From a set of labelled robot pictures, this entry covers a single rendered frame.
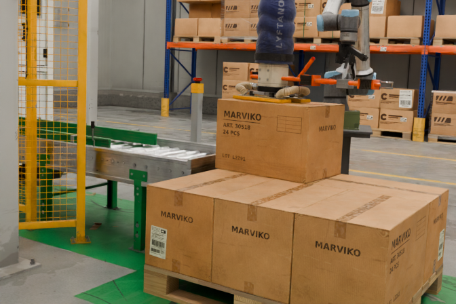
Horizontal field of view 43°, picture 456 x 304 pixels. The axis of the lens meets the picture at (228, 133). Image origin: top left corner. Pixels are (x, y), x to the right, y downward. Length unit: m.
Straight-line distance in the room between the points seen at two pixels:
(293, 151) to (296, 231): 0.70
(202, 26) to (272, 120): 9.19
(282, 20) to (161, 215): 1.24
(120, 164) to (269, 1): 1.32
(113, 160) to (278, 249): 1.47
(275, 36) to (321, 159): 0.71
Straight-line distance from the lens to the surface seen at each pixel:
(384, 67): 11.85
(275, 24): 3.21
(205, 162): 3.34
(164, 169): 3.36
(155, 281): 2.94
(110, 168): 3.64
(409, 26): 10.42
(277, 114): 3.07
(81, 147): 3.67
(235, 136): 3.24
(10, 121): 3.24
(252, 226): 2.53
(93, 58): 6.54
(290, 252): 2.47
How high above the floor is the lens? 1.13
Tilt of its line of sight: 7 degrees down
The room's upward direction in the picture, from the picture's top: 2 degrees clockwise
